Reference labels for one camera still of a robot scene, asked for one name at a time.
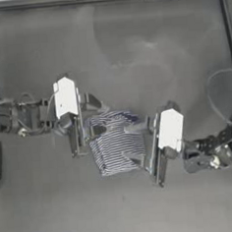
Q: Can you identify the navy white striped t-shirt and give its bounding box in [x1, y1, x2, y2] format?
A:
[83, 106, 150, 179]

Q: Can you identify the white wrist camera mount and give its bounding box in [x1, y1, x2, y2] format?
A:
[51, 75, 81, 122]
[154, 107, 188, 155]

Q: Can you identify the black camera cable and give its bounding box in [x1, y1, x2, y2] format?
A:
[44, 90, 60, 129]

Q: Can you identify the black loose cable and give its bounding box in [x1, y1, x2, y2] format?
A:
[204, 67, 232, 130]

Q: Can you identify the black metal frame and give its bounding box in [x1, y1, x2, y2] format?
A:
[0, 0, 232, 131]

